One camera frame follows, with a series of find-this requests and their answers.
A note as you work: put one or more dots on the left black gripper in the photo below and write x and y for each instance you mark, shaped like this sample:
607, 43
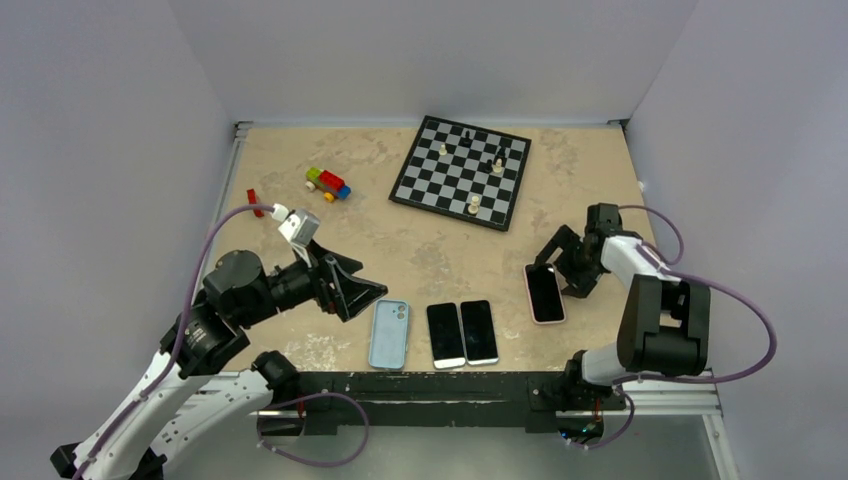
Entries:
349, 293

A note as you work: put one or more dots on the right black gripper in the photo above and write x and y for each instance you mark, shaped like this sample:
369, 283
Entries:
579, 283

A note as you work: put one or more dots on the light blue phone case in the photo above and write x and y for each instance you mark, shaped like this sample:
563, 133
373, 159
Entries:
388, 344

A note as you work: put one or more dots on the black phone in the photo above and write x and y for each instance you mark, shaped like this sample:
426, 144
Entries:
445, 336

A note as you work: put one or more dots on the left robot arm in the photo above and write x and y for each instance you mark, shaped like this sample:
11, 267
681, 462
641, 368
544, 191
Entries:
186, 394

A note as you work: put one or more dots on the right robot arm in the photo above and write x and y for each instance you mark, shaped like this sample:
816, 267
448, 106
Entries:
664, 329

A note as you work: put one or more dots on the colourful toy brick car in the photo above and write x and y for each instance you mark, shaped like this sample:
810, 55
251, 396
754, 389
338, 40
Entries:
330, 185

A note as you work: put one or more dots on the white chess pawn front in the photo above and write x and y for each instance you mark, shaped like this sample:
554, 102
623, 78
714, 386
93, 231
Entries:
474, 205

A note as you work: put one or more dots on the black chess piece right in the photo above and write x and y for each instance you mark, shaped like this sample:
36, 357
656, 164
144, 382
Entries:
501, 152

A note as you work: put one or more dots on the black grey chessboard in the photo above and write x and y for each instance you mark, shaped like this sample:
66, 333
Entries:
444, 185

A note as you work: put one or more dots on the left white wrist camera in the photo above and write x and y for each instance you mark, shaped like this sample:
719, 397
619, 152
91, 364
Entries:
298, 227

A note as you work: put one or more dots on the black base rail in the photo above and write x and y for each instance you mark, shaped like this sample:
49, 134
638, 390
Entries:
535, 401

